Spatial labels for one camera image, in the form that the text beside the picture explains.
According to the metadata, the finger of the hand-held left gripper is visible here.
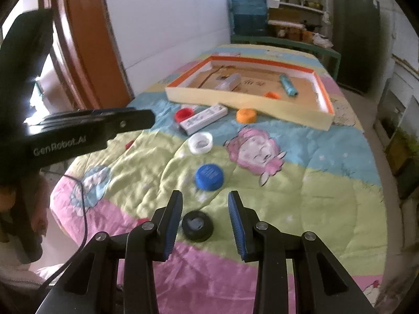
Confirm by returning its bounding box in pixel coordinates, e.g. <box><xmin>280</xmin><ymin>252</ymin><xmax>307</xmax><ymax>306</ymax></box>
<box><xmin>26</xmin><ymin>108</ymin><xmax>156</xmax><ymax>136</ymax></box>

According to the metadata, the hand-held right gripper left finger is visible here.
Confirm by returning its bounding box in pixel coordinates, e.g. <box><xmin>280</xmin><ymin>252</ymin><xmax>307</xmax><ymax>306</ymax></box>
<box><xmin>34</xmin><ymin>190</ymin><xmax>184</xmax><ymax>314</ymax></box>

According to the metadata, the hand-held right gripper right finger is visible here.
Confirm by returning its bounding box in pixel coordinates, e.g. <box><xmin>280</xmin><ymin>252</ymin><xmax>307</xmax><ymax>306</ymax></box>
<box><xmin>227</xmin><ymin>190</ymin><xmax>377</xmax><ymax>314</ymax></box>

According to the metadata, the black bottle cap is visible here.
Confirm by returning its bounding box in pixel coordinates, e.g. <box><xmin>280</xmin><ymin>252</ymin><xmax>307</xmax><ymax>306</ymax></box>
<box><xmin>181</xmin><ymin>211</ymin><xmax>214</xmax><ymax>242</ymax></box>

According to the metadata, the red bottle cap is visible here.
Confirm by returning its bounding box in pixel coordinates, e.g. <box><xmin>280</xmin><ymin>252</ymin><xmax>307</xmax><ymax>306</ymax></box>
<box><xmin>174</xmin><ymin>108</ymin><xmax>194</xmax><ymax>123</ymax></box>

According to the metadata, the blue bottle cap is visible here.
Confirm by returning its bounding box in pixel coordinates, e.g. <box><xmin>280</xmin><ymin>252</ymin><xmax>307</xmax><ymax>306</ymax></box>
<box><xmin>195</xmin><ymin>164</ymin><xmax>226</xmax><ymax>191</ymax></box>

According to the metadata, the white bottle cap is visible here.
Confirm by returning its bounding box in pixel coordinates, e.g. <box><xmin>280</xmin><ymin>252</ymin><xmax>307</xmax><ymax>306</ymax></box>
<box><xmin>188</xmin><ymin>132</ymin><xmax>214</xmax><ymax>154</ymax></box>

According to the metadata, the white cartoon printed case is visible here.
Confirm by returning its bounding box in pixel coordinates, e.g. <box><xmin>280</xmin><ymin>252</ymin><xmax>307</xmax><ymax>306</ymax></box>
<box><xmin>179</xmin><ymin>104</ymin><xmax>228</xmax><ymax>134</ymax></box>

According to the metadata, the silver glitter case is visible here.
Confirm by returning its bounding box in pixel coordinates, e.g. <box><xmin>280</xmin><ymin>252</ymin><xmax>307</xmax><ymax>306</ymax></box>
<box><xmin>214</xmin><ymin>74</ymin><xmax>241</xmax><ymax>91</ymax></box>

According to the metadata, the shallow cardboard box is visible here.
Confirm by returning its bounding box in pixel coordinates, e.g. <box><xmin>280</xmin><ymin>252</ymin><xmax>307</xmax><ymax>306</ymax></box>
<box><xmin>165</xmin><ymin>55</ymin><xmax>335</xmax><ymax>131</ymax></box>

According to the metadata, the teal glitter tube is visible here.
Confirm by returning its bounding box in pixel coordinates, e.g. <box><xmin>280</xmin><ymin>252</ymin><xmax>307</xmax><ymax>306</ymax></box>
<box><xmin>279</xmin><ymin>74</ymin><xmax>299</xmax><ymax>98</ymax></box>

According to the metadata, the person's left forearm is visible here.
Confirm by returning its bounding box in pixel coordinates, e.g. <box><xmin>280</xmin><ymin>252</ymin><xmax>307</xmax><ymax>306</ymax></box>
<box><xmin>20</xmin><ymin>177</ymin><xmax>50</xmax><ymax>247</ymax></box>

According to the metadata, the cartoon printed blanket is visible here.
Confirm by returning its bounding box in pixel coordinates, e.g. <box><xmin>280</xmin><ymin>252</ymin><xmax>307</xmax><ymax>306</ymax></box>
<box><xmin>49</xmin><ymin>42</ymin><xmax>387</xmax><ymax>314</ymax></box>

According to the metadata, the brown wooden door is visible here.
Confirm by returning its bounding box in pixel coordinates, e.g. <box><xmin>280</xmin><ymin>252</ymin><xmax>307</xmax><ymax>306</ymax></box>
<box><xmin>37</xmin><ymin>0</ymin><xmax>135</xmax><ymax>112</ymax></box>

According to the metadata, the blue water jug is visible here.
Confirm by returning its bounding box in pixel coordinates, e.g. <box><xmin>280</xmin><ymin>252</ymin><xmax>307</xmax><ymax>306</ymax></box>
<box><xmin>227</xmin><ymin>0</ymin><xmax>269</xmax><ymax>36</ymax></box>

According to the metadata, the person's white jacket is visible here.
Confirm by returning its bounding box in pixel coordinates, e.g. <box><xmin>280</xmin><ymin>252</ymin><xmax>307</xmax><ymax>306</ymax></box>
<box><xmin>0</xmin><ymin>239</ymin><xmax>66</xmax><ymax>314</ymax></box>

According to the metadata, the green low table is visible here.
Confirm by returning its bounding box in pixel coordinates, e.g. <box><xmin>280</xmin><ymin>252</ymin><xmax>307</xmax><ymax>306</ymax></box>
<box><xmin>231</xmin><ymin>33</ymin><xmax>341</xmax><ymax>81</ymax></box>

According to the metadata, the potted green plant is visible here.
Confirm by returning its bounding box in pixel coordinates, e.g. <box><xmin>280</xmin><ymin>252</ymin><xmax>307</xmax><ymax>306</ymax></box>
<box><xmin>384</xmin><ymin>127</ymin><xmax>419</xmax><ymax>177</ymax></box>

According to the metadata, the brown cardboard carton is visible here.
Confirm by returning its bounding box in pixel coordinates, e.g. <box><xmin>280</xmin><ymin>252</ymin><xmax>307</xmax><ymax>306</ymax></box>
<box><xmin>268</xmin><ymin>7</ymin><xmax>303</xmax><ymax>22</ymax></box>

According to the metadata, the white plastic bag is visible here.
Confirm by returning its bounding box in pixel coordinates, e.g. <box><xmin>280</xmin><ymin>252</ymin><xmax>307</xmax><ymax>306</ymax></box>
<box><xmin>312</xmin><ymin>33</ymin><xmax>333</xmax><ymax>48</ymax></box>

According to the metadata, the grey kitchen counter cabinet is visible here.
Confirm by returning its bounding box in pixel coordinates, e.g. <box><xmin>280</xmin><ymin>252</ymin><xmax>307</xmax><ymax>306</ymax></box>
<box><xmin>376</xmin><ymin>62</ymin><xmax>419</xmax><ymax>138</ymax></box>

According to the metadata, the dark green refrigerator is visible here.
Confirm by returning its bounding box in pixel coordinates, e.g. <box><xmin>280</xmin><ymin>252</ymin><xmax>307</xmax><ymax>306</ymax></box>
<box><xmin>332</xmin><ymin>0</ymin><xmax>382</xmax><ymax>94</ymax></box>

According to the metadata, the black cable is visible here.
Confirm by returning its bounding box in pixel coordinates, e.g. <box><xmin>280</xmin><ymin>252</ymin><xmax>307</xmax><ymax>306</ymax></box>
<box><xmin>39</xmin><ymin>173</ymin><xmax>87</xmax><ymax>290</ymax></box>

